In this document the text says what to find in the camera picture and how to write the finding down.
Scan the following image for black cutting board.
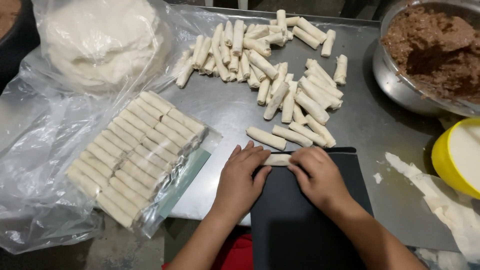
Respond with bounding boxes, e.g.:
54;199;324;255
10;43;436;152
250;146;375;270

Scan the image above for white paste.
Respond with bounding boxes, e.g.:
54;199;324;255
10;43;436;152
449;121;480;195

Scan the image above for single uncooked spring roll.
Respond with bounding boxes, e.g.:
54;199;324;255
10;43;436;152
262;153;294;167

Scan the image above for steel mixing bowl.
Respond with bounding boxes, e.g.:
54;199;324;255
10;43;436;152
372;0;480;118

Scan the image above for yellow plastic bowl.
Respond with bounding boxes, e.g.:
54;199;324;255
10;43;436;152
431;118;480;200

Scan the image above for person's left hand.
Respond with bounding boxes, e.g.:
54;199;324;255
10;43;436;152
212;140;273;223

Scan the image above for large clear plastic bag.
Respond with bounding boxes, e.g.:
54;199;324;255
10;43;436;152
0;0;226;256

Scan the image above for torn white wrapper scraps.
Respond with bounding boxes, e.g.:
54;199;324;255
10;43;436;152
385;151;480;264

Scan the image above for packed rows of spring rolls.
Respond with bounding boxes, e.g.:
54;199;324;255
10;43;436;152
64;90;209;229

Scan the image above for person's right hand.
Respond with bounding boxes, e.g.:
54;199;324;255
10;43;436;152
287;146;353;218

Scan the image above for loose heap of spring rolls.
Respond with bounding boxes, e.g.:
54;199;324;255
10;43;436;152
175;9;349;151

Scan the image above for dark round basin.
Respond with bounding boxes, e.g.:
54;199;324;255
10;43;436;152
0;0;41;94

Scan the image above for clear zip bag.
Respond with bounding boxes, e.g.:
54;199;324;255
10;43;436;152
64;90;224;241

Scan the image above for person's red clothing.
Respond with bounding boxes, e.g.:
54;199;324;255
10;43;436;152
161;234;255;270

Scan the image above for stack of round white wrappers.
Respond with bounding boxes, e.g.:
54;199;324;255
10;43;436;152
43;0;166;89

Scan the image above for brown meat filling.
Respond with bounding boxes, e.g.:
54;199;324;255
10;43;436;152
380;6;480;105

